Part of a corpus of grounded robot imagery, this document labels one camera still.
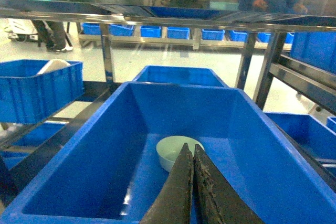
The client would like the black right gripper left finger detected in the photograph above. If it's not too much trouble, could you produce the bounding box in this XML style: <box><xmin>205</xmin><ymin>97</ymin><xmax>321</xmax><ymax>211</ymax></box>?
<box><xmin>140</xmin><ymin>143</ymin><xmax>194</xmax><ymax>223</ymax></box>

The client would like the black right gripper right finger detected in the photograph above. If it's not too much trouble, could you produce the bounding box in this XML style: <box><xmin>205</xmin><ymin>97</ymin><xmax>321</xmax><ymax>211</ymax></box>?
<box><xmin>194</xmin><ymin>144</ymin><xmax>264</xmax><ymax>223</ymax></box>

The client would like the green bowl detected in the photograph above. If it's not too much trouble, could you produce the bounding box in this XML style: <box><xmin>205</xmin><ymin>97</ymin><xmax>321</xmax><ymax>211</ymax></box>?
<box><xmin>156</xmin><ymin>135</ymin><xmax>204</xmax><ymax>173</ymax></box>

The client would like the stainless steel roller shelf rack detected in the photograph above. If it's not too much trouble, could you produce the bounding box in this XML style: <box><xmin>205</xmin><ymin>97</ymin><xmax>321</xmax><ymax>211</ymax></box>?
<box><xmin>0</xmin><ymin>0</ymin><xmax>336</xmax><ymax>204</ymax></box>

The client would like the blue bin left shelf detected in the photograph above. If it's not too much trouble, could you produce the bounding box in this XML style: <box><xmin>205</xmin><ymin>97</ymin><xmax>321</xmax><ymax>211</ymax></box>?
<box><xmin>1</xmin><ymin>59</ymin><xmax>84</xmax><ymax>124</ymax></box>

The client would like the white bowl in left bin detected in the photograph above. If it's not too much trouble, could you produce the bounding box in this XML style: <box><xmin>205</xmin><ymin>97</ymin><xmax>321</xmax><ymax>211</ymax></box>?
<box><xmin>37</xmin><ymin>59</ymin><xmax>70</xmax><ymax>75</ymax></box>

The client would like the large blue plastic bin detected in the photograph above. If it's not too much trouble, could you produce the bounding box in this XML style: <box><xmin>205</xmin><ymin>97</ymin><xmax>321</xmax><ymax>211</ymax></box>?
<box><xmin>1</xmin><ymin>82</ymin><xmax>335</xmax><ymax>223</ymax></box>

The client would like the blue bin behind large bin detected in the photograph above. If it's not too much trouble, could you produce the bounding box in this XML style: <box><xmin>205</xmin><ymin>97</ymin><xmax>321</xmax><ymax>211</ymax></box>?
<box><xmin>133</xmin><ymin>66</ymin><xmax>228</xmax><ymax>88</ymax></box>

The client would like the blue bin far right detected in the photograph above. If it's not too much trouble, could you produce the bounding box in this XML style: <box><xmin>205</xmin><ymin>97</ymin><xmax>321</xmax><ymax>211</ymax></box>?
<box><xmin>290</xmin><ymin>31</ymin><xmax>335</xmax><ymax>74</ymax></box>

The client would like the person in dark trousers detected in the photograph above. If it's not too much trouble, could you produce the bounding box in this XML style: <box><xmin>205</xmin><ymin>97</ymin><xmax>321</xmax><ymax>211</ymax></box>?
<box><xmin>31</xmin><ymin>20</ymin><xmax>73</xmax><ymax>53</ymax></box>

